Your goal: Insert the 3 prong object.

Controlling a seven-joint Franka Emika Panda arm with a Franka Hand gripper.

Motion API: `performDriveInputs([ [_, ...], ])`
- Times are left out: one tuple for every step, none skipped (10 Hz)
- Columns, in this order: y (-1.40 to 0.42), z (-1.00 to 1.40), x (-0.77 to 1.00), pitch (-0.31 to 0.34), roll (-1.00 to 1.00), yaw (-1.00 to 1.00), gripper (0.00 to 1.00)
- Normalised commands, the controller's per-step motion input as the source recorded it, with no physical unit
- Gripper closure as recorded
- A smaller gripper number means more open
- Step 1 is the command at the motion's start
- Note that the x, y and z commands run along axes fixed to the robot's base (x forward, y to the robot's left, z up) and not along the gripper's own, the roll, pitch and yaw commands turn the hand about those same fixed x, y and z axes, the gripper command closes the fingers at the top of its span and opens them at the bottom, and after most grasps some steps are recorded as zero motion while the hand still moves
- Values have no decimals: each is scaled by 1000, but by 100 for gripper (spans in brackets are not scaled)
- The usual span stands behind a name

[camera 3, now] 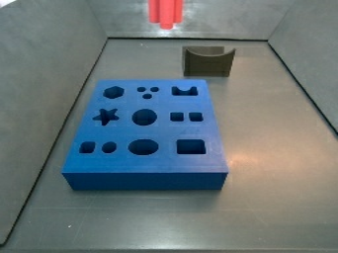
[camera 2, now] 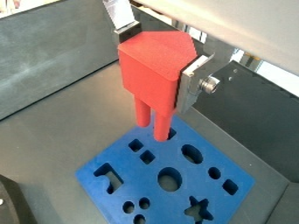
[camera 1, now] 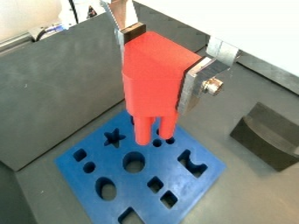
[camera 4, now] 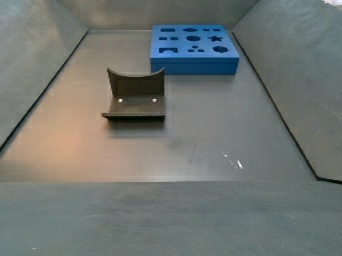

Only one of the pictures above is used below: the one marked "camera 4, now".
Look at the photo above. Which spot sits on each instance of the black curved holder stand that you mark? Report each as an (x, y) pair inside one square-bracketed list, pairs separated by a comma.
[(136, 89)]

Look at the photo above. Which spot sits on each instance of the blue shape sorter box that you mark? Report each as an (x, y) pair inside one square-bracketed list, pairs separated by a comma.
[(192, 50)]

